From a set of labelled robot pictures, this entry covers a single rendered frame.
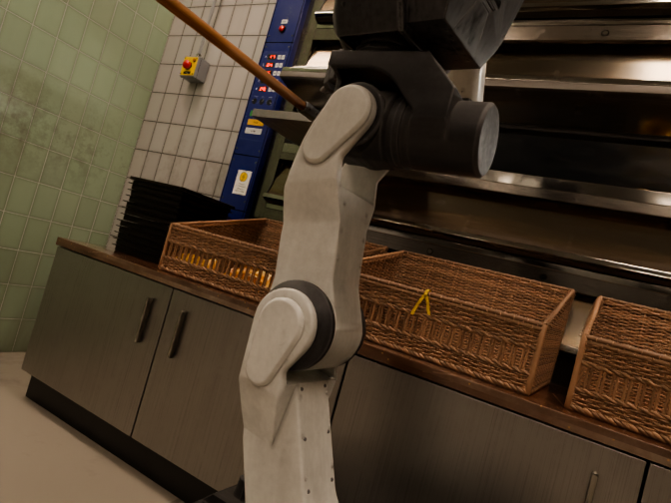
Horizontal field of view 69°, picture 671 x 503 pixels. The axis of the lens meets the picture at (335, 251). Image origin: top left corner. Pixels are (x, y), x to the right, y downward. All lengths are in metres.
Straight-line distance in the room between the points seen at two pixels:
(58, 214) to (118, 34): 0.87
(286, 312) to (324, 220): 0.16
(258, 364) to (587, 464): 0.63
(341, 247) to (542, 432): 0.54
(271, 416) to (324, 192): 0.36
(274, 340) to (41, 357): 1.32
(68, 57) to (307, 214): 1.86
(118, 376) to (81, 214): 1.12
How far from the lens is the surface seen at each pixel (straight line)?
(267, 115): 1.80
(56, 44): 2.51
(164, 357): 1.53
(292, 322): 0.74
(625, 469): 1.07
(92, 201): 2.62
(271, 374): 0.77
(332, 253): 0.78
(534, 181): 1.68
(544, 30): 1.89
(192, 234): 1.57
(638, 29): 1.86
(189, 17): 1.26
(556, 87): 1.62
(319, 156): 0.79
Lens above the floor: 0.72
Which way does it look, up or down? 2 degrees up
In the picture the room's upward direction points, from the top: 15 degrees clockwise
